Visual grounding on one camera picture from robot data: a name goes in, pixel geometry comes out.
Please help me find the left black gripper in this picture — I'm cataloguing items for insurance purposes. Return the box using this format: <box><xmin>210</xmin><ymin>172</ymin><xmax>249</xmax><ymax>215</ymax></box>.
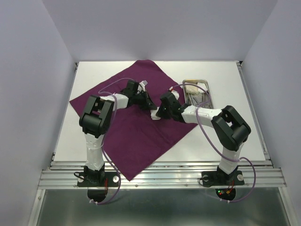
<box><xmin>133</xmin><ymin>89</ymin><xmax>157</xmax><ymax>111</ymax></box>

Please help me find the stainless steel instrument tray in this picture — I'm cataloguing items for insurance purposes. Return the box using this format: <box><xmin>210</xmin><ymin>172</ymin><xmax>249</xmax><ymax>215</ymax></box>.
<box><xmin>182</xmin><ymin>79</ymin><xmax>214</xmax><ymax>109</ymax></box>

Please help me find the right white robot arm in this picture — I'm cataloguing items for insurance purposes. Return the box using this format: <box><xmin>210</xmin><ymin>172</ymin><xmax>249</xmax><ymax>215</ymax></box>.
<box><xmin>156</xmin><ymin>91</ymin><xmax>251</xmax><ymax>184</ymax></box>

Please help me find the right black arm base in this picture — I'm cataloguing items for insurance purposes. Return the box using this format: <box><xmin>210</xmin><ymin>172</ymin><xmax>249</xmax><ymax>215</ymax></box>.
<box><xmin>198</xmin><ymin>167</ymin><xmax>245</xmax><ymax>187</ymax></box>

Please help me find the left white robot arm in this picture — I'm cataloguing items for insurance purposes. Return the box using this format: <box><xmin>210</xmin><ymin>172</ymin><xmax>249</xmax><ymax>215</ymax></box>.
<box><xmin>79</xmin><ymin>80</ymin><xmax>157</xmax><ymax>186</ymax></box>

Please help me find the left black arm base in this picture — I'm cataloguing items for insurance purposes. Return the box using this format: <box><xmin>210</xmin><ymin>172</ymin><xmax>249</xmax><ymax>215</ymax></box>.
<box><xmin>73</xmin><ymin>165</ymin><xmax>120</xmax><ymax>187</ymax></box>

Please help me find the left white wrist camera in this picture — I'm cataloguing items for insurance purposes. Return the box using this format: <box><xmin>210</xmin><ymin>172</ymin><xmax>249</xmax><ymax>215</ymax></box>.
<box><xmin>138</xmin><ymin>80</ymin><xmax>148</xmax><ymax>92</ymax></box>

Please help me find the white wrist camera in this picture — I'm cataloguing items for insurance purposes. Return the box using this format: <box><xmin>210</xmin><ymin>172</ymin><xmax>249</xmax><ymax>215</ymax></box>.
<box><xmin>138</xmin><ymin>80</ymin><xmax>148</xmax><ymax>92</ymax></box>
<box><xmin>169</xmin><ymin>89</ymin><xmax>179</xmax><ymax>100</ymax></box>

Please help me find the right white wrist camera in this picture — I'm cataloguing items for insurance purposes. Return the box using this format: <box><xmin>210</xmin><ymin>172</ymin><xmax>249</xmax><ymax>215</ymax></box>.
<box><xmin>169</xmin><ymin>89</ymin><xmax>179</xmax><ymax>100</ymax></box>

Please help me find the aluminium frame rail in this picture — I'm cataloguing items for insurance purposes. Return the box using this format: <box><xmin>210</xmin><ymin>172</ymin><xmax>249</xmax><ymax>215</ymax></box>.
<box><xmin>38</xmin><ymin>160</ymin><xmax>286</xmax><ymax>189</ymax></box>

